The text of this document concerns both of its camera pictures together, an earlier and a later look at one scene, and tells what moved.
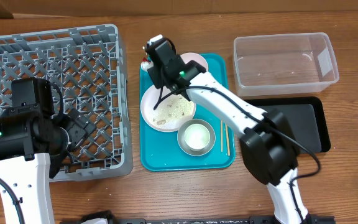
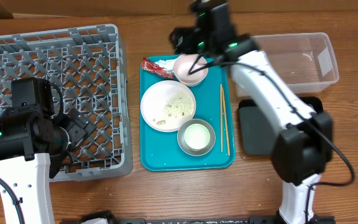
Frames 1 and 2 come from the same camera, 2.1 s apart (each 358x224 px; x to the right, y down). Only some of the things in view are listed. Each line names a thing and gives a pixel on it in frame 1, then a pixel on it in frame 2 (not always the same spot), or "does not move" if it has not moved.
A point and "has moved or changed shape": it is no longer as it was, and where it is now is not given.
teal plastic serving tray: (176, 134) does not move
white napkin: (146, 65) has moved or changed shape
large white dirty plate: (171, 109) does not move
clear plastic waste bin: (284, 63) does not move
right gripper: (153, 74) to (178, 42)
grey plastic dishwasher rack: (86, 66) does not move
